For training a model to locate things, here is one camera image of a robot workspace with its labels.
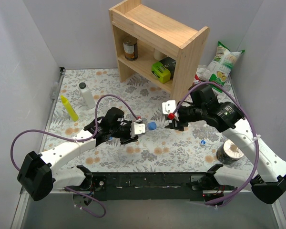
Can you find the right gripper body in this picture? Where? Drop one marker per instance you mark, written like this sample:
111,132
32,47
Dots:
177,118

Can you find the blue bottle cap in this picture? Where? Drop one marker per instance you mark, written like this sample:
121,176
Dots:
151,125

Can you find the clear plastic bottle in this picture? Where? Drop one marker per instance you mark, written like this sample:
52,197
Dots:
107,104

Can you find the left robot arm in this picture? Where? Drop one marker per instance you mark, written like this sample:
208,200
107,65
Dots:
39,173

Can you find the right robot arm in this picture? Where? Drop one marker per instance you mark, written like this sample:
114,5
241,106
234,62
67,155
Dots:
267,180

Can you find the white bottle black cap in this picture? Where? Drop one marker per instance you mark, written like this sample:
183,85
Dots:
87,95

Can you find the yellow squeeze bottle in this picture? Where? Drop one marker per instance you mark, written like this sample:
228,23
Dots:
73,115

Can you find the red snack packet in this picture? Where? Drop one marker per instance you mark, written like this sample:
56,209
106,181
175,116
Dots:
196,80

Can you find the green and black box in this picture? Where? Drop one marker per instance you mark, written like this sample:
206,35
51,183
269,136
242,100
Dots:
164,69

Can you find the green chips bag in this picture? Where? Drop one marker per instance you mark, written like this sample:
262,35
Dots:
220,67

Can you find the white cup on shelf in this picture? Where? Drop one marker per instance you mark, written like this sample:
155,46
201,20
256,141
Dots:
158,55

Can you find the wooden shelf unit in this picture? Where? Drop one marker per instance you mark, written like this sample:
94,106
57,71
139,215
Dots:
157,32

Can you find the tin can on shelf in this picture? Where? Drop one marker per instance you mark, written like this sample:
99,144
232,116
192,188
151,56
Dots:
130,48

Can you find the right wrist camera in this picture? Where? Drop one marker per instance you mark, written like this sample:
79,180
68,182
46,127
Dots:
168,107

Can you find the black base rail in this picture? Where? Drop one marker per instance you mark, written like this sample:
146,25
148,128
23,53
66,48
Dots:
150,185

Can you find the aluminium frame rail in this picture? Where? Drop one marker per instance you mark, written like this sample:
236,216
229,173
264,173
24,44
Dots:
250,212

